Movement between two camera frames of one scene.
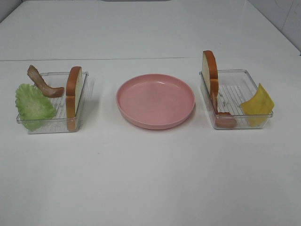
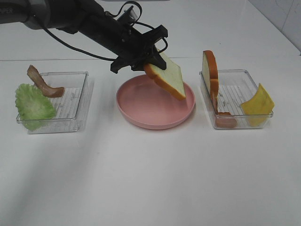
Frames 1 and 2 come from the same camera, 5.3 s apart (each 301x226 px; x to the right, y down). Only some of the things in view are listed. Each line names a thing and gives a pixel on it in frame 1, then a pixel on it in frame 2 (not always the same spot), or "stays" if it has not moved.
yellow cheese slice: x=258 y=108 stays
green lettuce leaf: x=35 y=108 stays
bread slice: x=74 y=84 → x=170 y=79
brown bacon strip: x=39 y=83 stays
